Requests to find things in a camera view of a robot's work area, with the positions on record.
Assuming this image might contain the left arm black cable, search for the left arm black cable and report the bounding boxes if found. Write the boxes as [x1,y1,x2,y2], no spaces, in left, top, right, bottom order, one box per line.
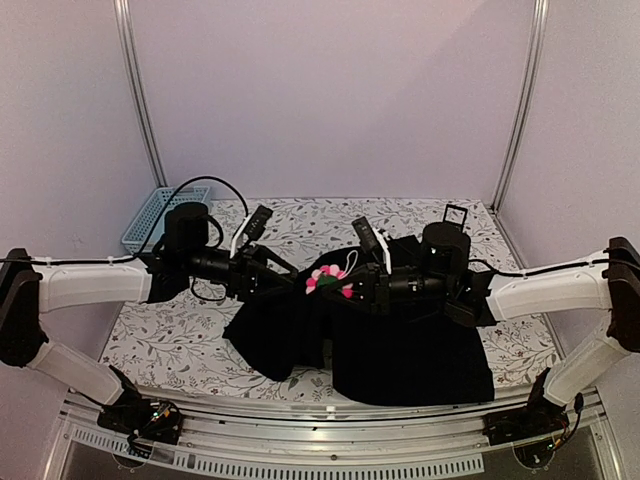
[0,174,251,306]

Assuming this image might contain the right aluminium frame post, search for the right aluminium frame post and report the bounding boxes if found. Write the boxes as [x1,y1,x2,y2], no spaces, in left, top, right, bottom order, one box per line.
[490,0,549,216]

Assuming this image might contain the light blue plastic basket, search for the light blue plastic basket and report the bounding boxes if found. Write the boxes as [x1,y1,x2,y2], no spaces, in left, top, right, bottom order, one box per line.
[121,185,210,255]

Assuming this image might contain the left aluminium frame post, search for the left aluminium frame post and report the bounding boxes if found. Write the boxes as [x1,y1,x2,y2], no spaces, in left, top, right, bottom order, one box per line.
[113,0,168,187]

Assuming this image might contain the small black brooch stand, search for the small black brooch stand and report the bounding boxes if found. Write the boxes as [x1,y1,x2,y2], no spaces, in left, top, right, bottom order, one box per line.
[442,203,469,231]

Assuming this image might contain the black t-shirt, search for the black t-shirt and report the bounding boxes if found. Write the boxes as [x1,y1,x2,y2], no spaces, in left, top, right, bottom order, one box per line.
[223,253,495,407]

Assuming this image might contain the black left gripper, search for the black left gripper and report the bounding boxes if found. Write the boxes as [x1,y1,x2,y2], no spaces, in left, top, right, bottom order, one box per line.
[183,246,299,304]

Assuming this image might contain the floral patterned table mat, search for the floral patterned table mat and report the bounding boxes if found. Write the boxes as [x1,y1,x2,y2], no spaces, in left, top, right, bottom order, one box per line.
[101,198,560,404]

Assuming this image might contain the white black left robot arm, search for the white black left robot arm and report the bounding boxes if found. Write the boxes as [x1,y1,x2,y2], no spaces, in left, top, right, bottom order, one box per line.
[1,202,298,455]

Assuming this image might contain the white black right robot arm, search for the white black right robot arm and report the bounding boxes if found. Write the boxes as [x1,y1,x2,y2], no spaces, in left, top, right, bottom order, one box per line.
[318,217,639,452]

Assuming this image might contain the aluminium frame post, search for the aluminium frame post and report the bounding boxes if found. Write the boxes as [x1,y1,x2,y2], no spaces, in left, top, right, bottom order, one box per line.
[113,0,168,187]
[490,0,549,216]

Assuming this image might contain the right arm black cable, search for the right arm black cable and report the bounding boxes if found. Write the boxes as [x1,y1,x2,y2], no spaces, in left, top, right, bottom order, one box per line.
[464,249,616,281]

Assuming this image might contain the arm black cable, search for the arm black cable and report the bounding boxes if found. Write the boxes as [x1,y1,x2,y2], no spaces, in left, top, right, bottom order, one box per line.
[0,174,251,306]
[464,249,616,281]

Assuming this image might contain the pink flower plush brooch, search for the pink flower plush brooch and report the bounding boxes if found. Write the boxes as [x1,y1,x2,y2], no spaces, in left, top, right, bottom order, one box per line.
[305,249,359,295]

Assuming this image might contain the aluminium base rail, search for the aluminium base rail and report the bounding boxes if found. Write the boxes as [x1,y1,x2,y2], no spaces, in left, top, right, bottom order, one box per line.
[44,387,624,479]

